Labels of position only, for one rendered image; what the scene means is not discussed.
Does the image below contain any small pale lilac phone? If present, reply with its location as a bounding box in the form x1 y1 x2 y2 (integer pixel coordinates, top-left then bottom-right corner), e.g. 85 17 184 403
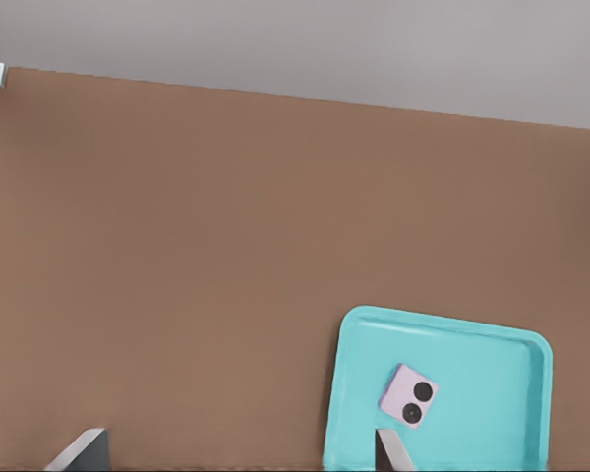
377 362 441 432

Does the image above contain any pale blue-green tray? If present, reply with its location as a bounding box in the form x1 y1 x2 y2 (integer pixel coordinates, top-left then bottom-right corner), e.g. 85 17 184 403
322 304 554 471

